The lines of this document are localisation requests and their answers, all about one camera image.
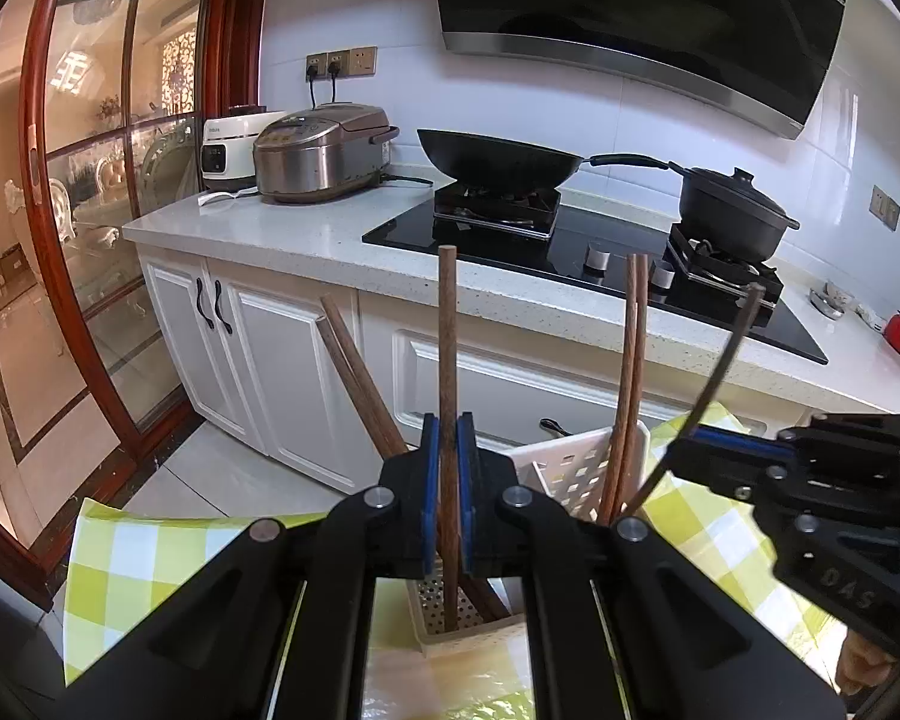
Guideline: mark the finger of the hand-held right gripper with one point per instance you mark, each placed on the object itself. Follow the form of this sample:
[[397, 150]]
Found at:
[[712, 469], [727, 436]]

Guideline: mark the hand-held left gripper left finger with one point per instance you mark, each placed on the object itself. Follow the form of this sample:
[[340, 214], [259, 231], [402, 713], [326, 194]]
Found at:
[[429, 495]]

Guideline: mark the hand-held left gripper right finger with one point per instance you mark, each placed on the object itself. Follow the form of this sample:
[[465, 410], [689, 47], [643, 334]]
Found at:
[[465, 495]]

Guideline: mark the brown wooden chopstick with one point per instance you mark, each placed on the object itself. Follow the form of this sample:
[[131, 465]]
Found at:
[[640, 360], [448, 330], [360, 367], [735, 345], [628, 360], [349, 390]]

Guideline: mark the white plastic utensil basket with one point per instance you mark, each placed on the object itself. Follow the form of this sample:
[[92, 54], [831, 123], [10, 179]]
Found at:
[[570, 465]]

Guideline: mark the person's right hand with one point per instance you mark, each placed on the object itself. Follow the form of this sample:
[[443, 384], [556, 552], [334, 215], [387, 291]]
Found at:
[[862, 667]]

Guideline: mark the small metal bowl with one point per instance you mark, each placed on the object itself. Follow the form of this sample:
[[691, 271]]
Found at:
[[826, 301]]

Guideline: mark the black lidded pot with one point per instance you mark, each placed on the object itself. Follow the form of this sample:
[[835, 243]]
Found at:
[[727, 217]]

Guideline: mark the black glass gas cooktop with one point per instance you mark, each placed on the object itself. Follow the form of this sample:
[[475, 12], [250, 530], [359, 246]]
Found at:
[[630, 240]]

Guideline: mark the yellow green checkered tablecloth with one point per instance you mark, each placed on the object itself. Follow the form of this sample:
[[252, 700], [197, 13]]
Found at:
[[135, 562]]

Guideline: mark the white kitchen counter cabinet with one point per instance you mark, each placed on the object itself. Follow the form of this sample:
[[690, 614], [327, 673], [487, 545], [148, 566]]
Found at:
[[270, 232]]

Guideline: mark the black wok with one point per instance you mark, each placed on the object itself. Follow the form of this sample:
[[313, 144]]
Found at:
[[495, 161]]

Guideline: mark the silver brown rice cooker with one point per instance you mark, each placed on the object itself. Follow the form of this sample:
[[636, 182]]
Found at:
[[319, 154]]

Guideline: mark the white countertop cooker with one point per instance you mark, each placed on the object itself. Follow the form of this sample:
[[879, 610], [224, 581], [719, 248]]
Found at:
[[225, 154]]

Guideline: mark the black range hood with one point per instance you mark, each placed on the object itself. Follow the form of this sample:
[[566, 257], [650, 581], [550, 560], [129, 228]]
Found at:
[[630, 0]]

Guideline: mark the red wooden sliding glass door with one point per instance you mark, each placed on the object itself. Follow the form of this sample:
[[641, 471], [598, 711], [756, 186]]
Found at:
[[37, 277]]

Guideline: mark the ornate white dining chair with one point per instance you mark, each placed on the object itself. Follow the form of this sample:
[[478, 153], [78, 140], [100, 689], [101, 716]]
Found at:
[[60, 204]]

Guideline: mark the beige wall switch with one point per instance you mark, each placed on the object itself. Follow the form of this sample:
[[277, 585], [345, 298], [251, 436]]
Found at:
[[885, 206]]

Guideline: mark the beige wall outlet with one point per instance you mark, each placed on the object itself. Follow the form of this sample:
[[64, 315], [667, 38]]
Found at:
[[363, 60], [316, 64], [337, 62]]

